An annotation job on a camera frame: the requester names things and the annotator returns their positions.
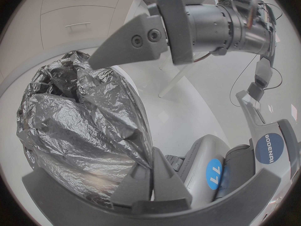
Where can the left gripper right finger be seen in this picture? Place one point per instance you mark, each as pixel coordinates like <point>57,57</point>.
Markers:
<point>167,185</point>

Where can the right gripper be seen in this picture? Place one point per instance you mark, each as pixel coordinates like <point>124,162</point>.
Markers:
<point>204,27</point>

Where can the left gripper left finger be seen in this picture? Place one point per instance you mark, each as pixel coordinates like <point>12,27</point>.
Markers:
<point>134,189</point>

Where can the beige cabinet with drawers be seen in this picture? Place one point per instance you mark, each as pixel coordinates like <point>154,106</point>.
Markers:
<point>70,8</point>

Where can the white trash bin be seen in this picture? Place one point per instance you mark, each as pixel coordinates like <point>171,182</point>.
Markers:
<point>128,79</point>

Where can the grey padded white-legged chair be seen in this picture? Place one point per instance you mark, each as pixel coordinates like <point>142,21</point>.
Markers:
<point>165,89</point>

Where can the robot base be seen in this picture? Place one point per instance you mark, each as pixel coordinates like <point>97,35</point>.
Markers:
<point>268,147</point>

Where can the black plastic bag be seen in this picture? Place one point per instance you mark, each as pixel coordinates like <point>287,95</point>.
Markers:
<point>82,126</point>

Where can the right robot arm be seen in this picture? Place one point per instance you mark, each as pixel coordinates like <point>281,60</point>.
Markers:
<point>258,39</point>

